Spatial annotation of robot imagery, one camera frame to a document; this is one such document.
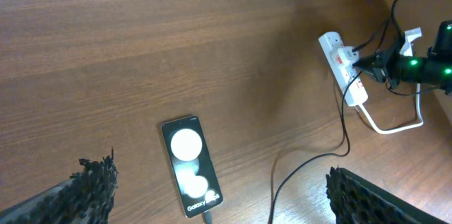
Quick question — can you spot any white USB plug adapter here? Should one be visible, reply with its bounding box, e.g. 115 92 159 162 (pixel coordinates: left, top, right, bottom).
330 46 359 68

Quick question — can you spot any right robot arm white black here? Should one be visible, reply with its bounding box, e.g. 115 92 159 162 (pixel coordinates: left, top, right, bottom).
352 20 451 95

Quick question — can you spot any white power strip cord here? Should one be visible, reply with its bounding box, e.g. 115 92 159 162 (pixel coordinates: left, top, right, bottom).
355 82 424 136

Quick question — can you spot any white power strip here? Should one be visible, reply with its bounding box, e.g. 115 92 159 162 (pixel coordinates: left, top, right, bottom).
319 32 368 107

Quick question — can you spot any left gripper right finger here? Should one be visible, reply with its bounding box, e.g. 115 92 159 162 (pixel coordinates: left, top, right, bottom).
326 167 446 224

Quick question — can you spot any thin black charger cable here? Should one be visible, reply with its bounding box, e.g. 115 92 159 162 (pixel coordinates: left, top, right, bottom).
267 18 391 224

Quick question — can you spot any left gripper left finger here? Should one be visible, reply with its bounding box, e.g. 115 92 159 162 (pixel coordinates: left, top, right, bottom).
1 152 119 224

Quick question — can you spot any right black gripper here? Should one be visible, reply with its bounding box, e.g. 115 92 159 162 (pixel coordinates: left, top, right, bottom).
352 47 419 88

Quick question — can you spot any black smartphone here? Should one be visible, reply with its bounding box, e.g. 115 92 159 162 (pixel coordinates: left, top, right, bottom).
161 115 224 218

